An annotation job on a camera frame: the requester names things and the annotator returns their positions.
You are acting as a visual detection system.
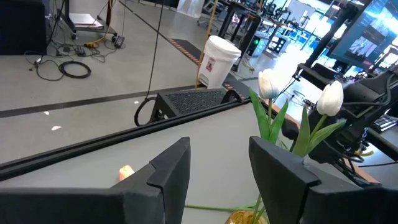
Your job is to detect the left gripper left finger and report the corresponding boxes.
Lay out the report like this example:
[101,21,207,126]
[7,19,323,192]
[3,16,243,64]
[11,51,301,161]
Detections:
[0,136,192,224]

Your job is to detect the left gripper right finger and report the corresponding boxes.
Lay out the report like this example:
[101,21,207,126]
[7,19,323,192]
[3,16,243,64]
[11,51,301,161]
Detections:
[248,136,398,224]

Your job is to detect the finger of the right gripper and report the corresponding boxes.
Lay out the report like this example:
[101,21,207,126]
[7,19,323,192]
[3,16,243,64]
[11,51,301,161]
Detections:
[281,119,300,139]

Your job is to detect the cream artificial tulip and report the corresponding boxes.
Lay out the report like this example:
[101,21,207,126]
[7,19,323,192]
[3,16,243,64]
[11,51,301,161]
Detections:
[118,164,136,182]
[183,202,259,213]

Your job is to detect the white artificial tulip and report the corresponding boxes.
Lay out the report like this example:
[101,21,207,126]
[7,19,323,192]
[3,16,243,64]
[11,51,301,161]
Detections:
[292,80,348,158]

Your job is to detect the yellow glass vase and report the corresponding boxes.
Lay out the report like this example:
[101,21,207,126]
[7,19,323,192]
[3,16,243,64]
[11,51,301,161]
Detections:
[224,210,270,224]

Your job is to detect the white plastic bin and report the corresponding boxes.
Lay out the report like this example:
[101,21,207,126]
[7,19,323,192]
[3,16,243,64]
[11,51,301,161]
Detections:
[198,35,243,90]

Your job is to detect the computer monitor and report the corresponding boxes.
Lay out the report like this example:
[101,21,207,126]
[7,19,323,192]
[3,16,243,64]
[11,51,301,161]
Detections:
[329,0,398,71]

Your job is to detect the black perforated computer case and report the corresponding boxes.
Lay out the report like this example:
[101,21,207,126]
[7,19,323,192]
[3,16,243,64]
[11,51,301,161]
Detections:
[149,88,246,125]

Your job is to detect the black wheeled cart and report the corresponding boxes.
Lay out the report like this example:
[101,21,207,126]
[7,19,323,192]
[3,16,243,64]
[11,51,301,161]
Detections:
[46,0,119,41]

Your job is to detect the dark blue cabinet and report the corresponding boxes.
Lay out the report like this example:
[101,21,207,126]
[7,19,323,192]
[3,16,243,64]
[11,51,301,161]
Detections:
[0,0,47,56]

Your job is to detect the yellow hanging cable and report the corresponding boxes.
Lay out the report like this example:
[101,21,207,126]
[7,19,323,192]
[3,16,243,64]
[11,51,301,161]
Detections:
[195,0,219,90]

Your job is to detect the coiled black cable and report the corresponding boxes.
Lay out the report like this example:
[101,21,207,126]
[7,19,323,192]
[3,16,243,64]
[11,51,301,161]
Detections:
[24,51,93,82]

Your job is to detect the black hanging cable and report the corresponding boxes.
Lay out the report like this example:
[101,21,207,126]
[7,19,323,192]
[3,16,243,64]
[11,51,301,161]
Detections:
[133,0,165,127]

